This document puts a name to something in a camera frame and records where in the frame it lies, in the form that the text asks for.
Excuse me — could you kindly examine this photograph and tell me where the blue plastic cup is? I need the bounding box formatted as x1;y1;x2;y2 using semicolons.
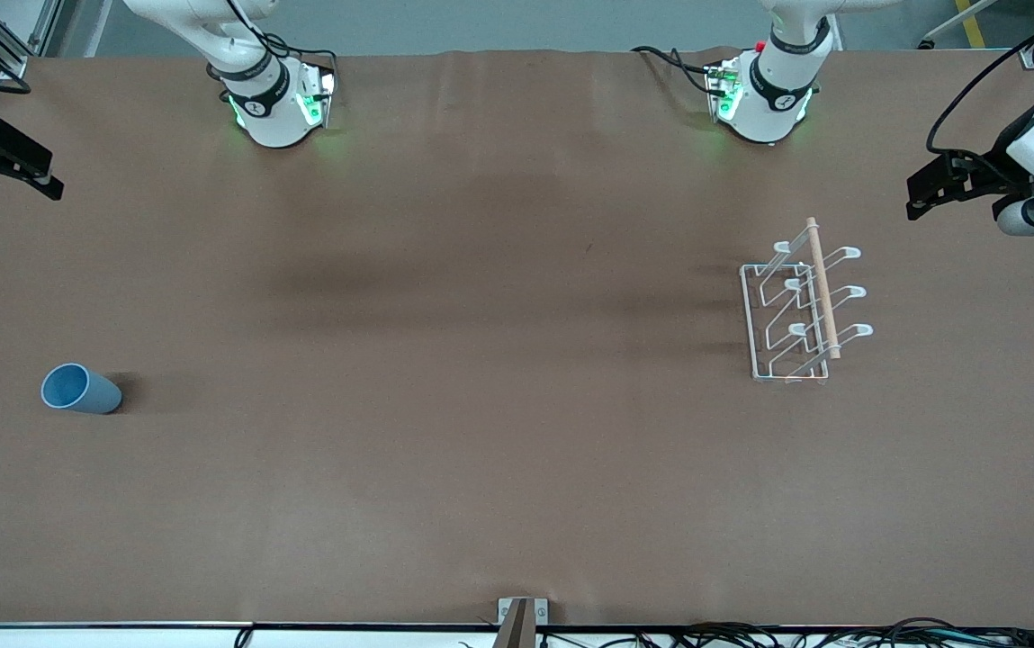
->
40;363;123;416

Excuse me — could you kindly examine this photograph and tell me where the white metal bar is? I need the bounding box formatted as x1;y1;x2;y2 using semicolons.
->
919;0;1000;50

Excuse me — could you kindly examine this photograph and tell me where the brown table cover sheet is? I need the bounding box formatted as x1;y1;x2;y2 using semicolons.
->
0;47;1034;629

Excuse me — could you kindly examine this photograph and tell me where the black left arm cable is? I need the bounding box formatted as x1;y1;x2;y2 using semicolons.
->
925;0;1034;156

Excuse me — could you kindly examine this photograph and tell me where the white wire cup holder rack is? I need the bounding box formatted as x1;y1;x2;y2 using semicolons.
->
740;217;874;385

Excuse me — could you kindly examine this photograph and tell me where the black left base cable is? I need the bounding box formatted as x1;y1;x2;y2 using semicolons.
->
631;45;726;96

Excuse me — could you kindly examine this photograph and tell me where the black base cable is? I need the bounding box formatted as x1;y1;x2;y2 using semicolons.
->
631;45;726;96
227;0;339;75

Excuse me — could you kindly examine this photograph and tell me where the black right base cable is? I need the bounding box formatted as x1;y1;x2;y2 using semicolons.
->
227;0;339;75

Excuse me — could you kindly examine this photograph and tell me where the black cable bundle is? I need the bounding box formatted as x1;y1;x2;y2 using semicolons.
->
539;616;1034;648

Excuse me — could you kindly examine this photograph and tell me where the metal table edge bracket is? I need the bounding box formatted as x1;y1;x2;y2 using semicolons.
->
496;597;550;648

